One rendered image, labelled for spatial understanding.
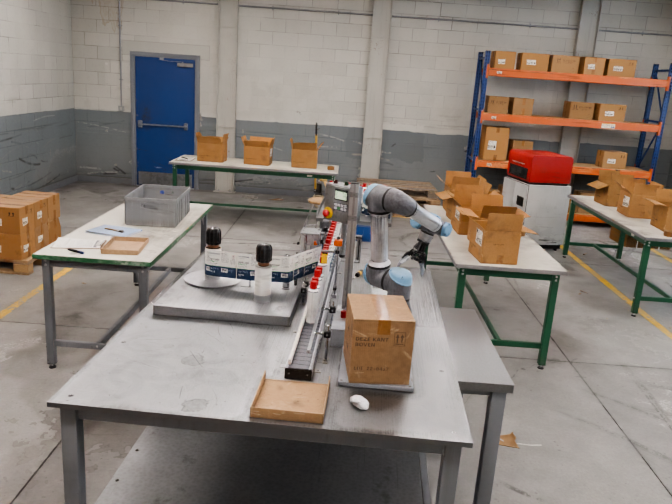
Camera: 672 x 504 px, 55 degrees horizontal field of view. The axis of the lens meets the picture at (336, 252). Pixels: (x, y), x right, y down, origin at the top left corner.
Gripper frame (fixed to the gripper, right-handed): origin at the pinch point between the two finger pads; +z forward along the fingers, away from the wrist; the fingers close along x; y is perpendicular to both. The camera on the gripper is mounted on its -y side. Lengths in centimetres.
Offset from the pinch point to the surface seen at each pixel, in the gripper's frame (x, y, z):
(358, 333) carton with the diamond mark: -37, 111, 4
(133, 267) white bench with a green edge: -151, -57, 74
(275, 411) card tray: -58, 138, 32
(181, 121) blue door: -262, -745, 70
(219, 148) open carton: -169, -529, 56
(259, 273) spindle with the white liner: -78, 33, 20
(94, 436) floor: -130, 20, 146
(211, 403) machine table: -80, 129, 42
